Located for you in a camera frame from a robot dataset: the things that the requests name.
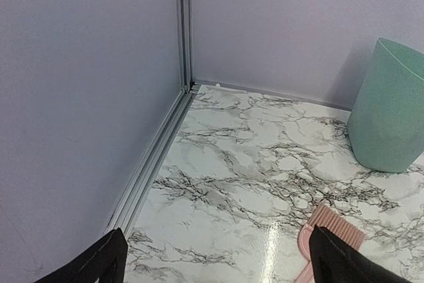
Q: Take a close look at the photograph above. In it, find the teal plastic waste bin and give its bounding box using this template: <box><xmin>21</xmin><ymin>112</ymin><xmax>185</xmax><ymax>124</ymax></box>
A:
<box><xmin>347</xmin><ymin>38</ymin><xmax>423</xmax><ymax>173</ymax></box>

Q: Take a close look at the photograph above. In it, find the left aluminium floor rail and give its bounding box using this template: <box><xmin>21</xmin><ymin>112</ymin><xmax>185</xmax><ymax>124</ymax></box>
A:
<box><xmin>106</xmin><ymin>84</ymin><xmax>200</xmax><ymax>237</ymax></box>

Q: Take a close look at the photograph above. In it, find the pink hand brush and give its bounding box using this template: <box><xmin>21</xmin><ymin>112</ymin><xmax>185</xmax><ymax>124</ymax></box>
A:
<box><xmin>294</xmin><ymin>201</ymin><xmax>365</xmax><ymax>282</ymax></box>

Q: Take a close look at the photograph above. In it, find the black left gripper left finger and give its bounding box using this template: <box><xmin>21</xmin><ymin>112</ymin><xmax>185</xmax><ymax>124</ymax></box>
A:
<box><xmin>36</xmin><ymin>228</ymin><xmax>128</xmax><ymax>283</ymax></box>

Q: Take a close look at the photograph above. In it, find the left aluminium corner post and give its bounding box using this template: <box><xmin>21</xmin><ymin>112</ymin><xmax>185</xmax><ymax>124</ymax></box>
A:
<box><xmin>177</xmin><ymin>0</ymin><xmax>193</xmax><ymax>93</ymax></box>

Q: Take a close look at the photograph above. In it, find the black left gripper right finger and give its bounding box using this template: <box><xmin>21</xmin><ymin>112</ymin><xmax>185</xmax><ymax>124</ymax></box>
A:
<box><xmin>311</xmin><ymin>225</ymin><xmax>409</xmax><ymax>283</ymax></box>

